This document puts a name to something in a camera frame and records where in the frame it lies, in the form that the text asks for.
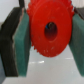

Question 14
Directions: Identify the green padded gripper right finger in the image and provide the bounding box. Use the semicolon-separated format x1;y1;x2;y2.
68;8;84;73

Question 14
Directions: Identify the green padded gripper left finger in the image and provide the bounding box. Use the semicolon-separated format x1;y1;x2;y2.
0;7;31;77

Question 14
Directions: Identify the red gear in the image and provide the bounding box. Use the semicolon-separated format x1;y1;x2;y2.
27;0;74;57

